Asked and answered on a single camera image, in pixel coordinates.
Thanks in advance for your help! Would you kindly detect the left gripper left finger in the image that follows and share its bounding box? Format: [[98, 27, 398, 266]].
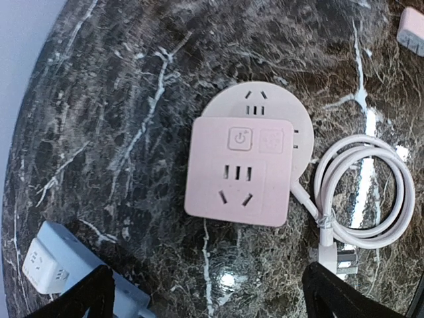
[[28, 265, 115, 318]]

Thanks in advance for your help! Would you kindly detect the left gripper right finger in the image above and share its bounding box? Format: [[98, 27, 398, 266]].
[[302, 262, 403, 318]]

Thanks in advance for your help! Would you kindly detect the blue power strip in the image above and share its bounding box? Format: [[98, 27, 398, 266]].
[[37, 221, 156, 317]]

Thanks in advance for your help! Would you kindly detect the white cube socket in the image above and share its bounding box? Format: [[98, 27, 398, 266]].
[[22, 238, 69, 295]]

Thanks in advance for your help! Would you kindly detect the white cable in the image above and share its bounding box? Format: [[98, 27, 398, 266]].
[[291, 134, 417, 278]]

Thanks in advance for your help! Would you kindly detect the pink cube socket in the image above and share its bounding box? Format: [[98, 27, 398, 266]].
[[184, 117, 294, 227]]

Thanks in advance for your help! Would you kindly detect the pink round power strip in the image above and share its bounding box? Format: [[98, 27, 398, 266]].
[[202, 81, 314, 182]]

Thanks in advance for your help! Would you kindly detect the pink small plug adapter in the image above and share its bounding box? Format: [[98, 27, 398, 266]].
[[396, 7, 424, 57]]

